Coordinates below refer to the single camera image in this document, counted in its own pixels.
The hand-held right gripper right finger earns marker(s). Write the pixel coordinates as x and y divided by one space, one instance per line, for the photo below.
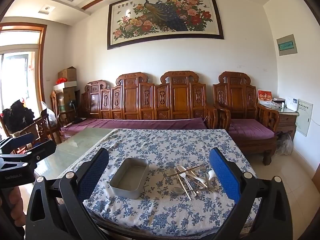
225 175

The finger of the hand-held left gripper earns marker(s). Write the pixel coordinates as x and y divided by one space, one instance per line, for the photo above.
45 150
21 140

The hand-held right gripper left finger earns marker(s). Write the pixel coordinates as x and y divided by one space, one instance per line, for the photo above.
95 172

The grey metal tray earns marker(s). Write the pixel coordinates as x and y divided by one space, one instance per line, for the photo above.
128 180

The person's left hand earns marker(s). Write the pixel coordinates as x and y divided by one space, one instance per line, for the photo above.
15 202

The white plastic soup spoon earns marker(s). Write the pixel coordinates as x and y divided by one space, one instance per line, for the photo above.
211 175

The low wooden chair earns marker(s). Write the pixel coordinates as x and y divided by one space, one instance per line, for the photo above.
45 130

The silver metal fork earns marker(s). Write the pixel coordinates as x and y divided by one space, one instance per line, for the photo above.
202 167

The black bag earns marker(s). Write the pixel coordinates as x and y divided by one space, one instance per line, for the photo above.
17 116

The white plastic bag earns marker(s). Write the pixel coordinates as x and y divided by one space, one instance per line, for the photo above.
51 116

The brown wooden chopstick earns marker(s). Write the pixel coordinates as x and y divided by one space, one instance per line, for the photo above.
180 172

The high backed wooden chair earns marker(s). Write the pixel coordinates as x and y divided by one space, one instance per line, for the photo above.
53 102

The purple armchair cushion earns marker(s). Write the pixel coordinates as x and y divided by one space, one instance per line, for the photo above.
250 128

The black desk lamp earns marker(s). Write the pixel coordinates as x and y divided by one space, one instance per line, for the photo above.
73 105

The blue floral tablecloth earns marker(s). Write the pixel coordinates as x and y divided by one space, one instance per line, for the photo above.
155 145

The long purple sofa cushion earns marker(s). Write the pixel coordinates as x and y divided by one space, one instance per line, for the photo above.
140 123

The clear plastic bag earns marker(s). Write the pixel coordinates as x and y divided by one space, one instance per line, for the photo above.
285 143

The red cloth item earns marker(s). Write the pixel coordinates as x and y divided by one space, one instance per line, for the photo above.
62 80

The carved wooden armchair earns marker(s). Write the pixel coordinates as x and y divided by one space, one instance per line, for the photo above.
235 97

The open brown cardboard box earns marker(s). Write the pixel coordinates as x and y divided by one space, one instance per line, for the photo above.
68 74

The wooden side table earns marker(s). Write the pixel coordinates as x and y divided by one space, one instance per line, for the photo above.
286 122

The wooden framed glass door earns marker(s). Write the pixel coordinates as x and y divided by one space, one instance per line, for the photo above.
41 55

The red desk calendar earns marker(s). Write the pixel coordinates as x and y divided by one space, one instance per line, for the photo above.
265 96

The long carved wooden sofa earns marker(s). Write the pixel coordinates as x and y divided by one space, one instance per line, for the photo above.
150 97

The white electrical panel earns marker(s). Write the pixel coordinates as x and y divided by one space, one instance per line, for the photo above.
303 117

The square ceiling light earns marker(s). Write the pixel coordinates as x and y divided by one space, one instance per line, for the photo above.
47 9

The framed peacock painting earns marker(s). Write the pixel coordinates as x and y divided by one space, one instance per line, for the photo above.
162 17

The white wall device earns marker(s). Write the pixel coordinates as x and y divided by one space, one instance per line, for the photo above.
292 103

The green wall distribution box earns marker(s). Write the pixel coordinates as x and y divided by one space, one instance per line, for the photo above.
287 45

